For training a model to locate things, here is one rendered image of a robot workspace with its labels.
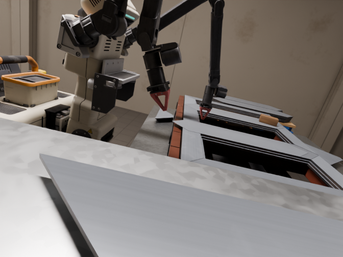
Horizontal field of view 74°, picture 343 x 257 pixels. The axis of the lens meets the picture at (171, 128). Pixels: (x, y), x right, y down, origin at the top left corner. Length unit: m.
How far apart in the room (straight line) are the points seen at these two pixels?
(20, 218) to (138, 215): 0.10
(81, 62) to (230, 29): 2.97
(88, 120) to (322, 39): 3.59
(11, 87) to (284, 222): 1.17
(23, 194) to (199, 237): 0.17
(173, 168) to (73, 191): 0.16
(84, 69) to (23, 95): 0.31
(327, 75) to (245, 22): 1.45
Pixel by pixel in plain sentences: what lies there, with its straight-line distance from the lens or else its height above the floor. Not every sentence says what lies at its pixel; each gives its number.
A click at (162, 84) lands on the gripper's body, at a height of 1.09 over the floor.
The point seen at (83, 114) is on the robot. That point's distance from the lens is 1.07.
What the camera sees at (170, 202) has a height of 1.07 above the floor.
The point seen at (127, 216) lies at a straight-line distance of 0.21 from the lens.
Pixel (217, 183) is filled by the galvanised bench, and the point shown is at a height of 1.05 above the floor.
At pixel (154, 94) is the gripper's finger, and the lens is 0.80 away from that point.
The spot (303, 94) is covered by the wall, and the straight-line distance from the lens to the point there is 4.09.
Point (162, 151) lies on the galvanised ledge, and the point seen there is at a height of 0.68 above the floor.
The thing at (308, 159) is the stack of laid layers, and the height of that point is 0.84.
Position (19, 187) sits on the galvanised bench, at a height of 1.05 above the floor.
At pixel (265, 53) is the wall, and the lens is 3.85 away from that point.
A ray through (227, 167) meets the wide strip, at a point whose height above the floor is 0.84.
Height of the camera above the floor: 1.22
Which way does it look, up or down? 20 degrees down
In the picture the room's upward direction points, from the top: 13 degrees clockwise
